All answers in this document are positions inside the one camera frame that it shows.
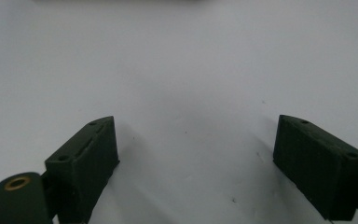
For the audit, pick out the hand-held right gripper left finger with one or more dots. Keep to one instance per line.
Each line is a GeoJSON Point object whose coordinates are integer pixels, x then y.
{"type": "Point", "coordinates": [85, 165]}

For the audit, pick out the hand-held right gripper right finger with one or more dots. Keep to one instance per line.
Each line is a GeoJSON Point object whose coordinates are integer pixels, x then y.
{"type": "Point", "coordinates": [320, 168]}

